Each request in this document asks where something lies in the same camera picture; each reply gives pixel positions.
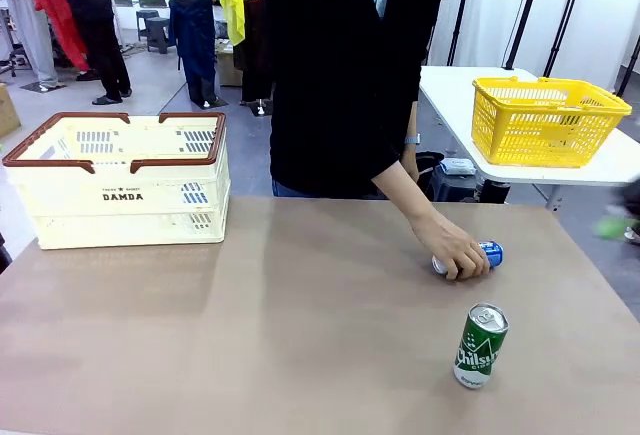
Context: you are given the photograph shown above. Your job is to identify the person's right forearm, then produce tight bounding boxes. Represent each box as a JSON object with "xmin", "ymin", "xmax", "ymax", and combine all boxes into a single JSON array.
[{"xmin": 369, "ymin": 158, "xmax": 442, "ymax": 237}]

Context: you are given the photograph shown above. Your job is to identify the yellow plastic shopping basket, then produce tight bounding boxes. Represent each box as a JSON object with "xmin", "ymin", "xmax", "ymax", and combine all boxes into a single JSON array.
[{"xmin": 472, "ymin": 76, "xmax": 633, "ymax": 169}]

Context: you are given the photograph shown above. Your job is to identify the mannequin brown trousers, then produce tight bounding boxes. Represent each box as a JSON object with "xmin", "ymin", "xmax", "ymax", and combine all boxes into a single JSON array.
[{"xmin": 239, "ymin": 0, "xmax": 275, "ymax": 117}]

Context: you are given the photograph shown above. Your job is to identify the blue drink can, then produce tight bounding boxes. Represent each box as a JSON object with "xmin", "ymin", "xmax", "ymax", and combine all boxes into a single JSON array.
[{"xmin": 431, "ymin": 240, "xmax": 505, "ymax": 276}]

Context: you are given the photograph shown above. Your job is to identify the cardboard box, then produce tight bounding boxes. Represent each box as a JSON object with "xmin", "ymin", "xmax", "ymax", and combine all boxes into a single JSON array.
[
  {"xmin": 0, "ymin": 82, "xmax": 22, "ymax": 139},
  {"xmin": 216, "ymin": 47, "xmax": 245, "ymax": 88}
]

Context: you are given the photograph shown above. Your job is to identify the grey plastic stool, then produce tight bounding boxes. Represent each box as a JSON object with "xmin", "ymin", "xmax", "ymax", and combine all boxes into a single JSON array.
[
  {"xmin": 145, "ymin": 17, "xmax": 175, "ymax": 55},
  {"xmin": 136, "ymin": 9, "xmax": 162, "ymax": 42}
]

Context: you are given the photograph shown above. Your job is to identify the person's left hand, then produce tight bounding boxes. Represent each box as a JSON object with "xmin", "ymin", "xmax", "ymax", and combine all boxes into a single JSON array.
[{"xmin": 401, "ymin": 144, "xmax": 420, "ymax": 180}]

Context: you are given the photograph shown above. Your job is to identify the person in black clothes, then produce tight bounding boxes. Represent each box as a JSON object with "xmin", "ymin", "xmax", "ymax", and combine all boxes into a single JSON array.
[{"xmin": 37, "ymin": 0, "xmax": 134, "ymax": 106}]

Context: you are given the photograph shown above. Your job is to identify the person white shirt navy apron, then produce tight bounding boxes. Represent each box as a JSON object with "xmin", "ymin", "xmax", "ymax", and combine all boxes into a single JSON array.
[{"xmin": 153, "ymin": 0, "xmax": 229, "ymax": 109}]

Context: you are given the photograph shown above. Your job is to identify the white wet wipes pack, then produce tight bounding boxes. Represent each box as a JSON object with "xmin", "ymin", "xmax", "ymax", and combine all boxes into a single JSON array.
[{"xmin": 439, "ymin": 157, "xmax": 477, "ymax": 177}]

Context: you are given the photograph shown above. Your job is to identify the green drink can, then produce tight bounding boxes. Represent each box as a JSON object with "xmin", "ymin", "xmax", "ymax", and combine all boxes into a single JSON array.
[{"xmin": 453, "ymin": 302, "xmax": 511, "ymax": 390}]

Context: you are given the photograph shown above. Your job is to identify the black stool under table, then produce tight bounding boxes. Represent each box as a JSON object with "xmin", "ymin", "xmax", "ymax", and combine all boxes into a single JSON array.
[{"xmin": 415, "ymin": 151, "xmax": 482, "ymax": 202}]

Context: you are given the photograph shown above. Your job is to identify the black tripod leg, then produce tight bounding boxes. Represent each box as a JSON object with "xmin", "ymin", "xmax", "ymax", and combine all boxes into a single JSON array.
[
  {"xmin": 446, "ymin": 0, "xmax": 476, "ymax": 67},
  {"xmin": 616, "ymin": 37, "xmax": 640, "ymax": 98},
  {"xmin": 542, "ymin": 0, "xmax": 590, "ymax": 79},
  {"xmin": 503, "ymin": 0, "xmax": 547, "ymax": 71}
]

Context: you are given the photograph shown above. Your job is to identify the red cloth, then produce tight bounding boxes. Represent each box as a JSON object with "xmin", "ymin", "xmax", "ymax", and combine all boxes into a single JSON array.
[{"xmin": 30, "ymin": 0, "xmax": 90, "ymax": 72}]

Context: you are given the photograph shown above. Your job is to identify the hanging yellow cloth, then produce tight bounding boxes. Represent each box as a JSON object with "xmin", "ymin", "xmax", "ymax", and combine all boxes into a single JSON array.
[{"xmin": 218, "ymin": 0, "xmax": 266, "ymax": 47}]

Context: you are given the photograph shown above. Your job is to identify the white side table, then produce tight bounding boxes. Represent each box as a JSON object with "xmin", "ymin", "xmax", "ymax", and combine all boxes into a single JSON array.
[{"xmin": 418, "ymin": 65, "xmax": 640, "ymax": 213}]

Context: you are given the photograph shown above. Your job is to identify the person torso black cardigan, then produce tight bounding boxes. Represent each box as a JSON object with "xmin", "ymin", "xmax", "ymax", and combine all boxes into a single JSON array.
[{"xmin": 262, "ymin": 0, "xmax": 445, "ymax": 201}]

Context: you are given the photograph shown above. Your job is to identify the person pink top grey trousers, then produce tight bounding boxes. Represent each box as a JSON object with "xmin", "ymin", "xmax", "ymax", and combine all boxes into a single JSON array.
[{"xmin": 0, "ymin": 0, "xmax": 64, "ymax": 92}]

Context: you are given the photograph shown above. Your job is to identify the cream folding crate brown rim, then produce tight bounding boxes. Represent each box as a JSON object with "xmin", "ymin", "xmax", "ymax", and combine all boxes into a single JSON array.
[{"xmin": 2, "ymin": 111, "xmax": 232, "ymax": 250}]

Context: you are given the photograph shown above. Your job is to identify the person's right hand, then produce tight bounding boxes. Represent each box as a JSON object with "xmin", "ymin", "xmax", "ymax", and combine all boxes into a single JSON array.
[{"xmin": 411, "ymin": 208, "xmax": 492, "ymax": 282}]

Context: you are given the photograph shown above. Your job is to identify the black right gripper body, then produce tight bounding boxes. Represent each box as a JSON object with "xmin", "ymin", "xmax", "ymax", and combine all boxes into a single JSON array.
[{"xmin": 615, "ymin": 186, "xmax": 640, "ymax": 217}]

